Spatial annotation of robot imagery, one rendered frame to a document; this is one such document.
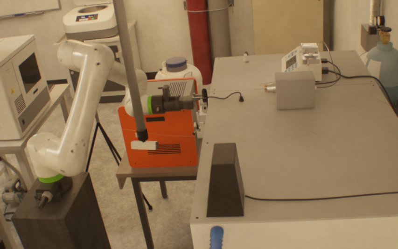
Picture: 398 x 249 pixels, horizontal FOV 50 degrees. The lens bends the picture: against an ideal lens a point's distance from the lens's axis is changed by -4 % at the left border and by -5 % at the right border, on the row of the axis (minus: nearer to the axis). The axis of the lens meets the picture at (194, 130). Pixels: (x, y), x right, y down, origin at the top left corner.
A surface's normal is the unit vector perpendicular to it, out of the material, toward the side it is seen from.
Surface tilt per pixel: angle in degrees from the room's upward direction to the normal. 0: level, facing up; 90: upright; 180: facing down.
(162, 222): 0
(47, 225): 90
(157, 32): 90
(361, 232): 90
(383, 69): 72
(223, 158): 0
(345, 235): 90
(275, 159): 0
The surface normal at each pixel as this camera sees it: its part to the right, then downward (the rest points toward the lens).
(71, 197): -0.11, -0.86
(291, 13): -0.10, 0.50
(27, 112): 0.99, -0.05
